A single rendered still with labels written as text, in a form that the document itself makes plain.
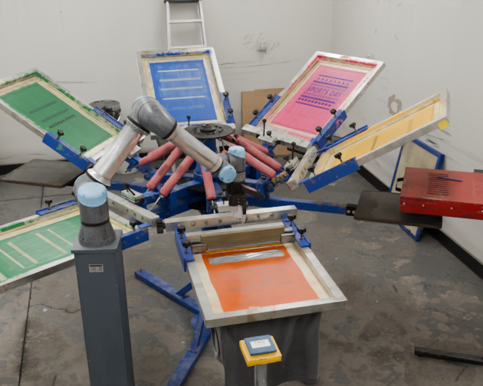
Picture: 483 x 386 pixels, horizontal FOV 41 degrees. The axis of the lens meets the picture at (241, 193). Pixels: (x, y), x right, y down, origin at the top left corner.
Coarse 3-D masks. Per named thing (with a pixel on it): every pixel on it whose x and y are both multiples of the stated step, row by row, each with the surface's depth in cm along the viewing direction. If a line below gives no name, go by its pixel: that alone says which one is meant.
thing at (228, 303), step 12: (228, 252) 309; (240, 252) 308; (228, 264) 297; (240, 264) 297; (216, 276) 287; (216, 288) 278; (228, 300) 269; (240, 300) 269; (252, 300) 268; (264, 300) 268
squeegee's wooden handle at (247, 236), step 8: (224, 232) 305; (232, 232) 305; (240, 232) 305; (248, 232) 306; (256, 232) 307; (264, 232) 308; (272, 232) 309; (280, 232) 310; (200, 240) 305; (208, 240) 303; (216, 240) 304; (224, 240) 305; (232, 240) 306; (240, 240) 307; (248, 240) 308; (256, 240) 309; (264, 240) 310; (280, 240) 312
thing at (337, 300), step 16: (272, 224) 328; (304, 256) 300; (192, 272) 284; (320, 272) 283; (336, 288) 270; (208, 304) 260; (288, 304) 259; (304, 304) 259; (320, 304) 259; (336, 304) 261; (208, 320) 249; (224, 320) 251; (240, 320) 253; (256, 320) 255
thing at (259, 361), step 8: (272, 336) 245; (240, 344) 242; (248, 352) 236; (272, 352) 236; (280, 352) 236; (248, 360) 232; (256, 360) 232; (264, 360) 233; (272, 360) 234; (280, 360) 235; (256, 368) 240; (264, 368) 240; (256, 376) 241; (264, 376) 242; (256, 384) 243; (264, 384) 243
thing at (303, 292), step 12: (252, 264) 297; (264, 264) 297; (276, 264) 297; (288, 264) 297; (300, 276) 286; (288, 288) 277; (300, 288) 277; (276, 300) 268; (288, 300) 268; (300, 300) 268
